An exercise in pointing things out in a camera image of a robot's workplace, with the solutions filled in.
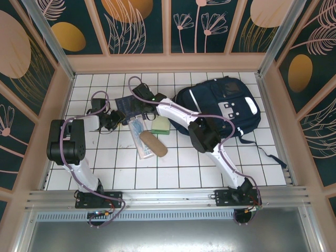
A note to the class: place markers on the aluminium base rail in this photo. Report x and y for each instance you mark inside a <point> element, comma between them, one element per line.
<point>168,197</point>

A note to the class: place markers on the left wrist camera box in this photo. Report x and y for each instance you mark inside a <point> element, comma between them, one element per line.
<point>97,103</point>

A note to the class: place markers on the left aluminium corner post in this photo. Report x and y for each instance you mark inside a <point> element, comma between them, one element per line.
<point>52,39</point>

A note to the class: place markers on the dark floral wall panel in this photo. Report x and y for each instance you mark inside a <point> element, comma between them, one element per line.
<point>257,26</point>
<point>199,26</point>
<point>78,26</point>
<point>309,52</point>
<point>15,52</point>
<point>10,131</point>
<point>131,26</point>
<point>320,136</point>

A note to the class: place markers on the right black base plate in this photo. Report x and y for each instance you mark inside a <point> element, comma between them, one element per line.
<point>223,198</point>

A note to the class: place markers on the pale green notebook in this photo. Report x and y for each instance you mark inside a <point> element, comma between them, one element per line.
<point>160,126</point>

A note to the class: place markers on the grey metal sheet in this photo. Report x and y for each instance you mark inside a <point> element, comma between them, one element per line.
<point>168,236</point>

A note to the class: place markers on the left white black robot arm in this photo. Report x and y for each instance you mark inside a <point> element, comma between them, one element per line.
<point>84,176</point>

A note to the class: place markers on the right aluminium corner post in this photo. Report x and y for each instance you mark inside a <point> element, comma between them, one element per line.
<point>281,39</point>

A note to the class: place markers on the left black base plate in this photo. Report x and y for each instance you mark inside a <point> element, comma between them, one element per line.
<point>115,198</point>

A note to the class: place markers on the blue book two barcodes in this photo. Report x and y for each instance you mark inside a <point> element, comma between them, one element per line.
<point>123,105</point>

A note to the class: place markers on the aluminium corner post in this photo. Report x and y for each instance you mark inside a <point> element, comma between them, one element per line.
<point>281,39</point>
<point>52,39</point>

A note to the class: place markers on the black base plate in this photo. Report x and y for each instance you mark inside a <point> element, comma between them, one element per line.
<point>223,198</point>
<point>115,198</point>

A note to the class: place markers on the brown oval case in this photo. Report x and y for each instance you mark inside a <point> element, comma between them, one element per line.
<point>153,144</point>

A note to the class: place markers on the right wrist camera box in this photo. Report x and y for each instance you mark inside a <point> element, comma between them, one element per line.
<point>143,92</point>

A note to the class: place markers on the small green circuit board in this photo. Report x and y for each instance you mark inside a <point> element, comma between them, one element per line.
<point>253,209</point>
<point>101,213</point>

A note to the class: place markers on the clear packet blue contents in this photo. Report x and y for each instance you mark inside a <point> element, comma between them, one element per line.
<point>139,131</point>

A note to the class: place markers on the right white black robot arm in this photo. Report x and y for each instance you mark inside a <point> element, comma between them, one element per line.
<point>176,114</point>

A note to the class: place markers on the aluminium side rail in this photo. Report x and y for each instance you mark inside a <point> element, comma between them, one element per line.
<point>266,99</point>

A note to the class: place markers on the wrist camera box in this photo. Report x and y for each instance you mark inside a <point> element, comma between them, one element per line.
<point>97,103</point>
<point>143,92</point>

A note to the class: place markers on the navy blue backpack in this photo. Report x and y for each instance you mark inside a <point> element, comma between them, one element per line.
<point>210,92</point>

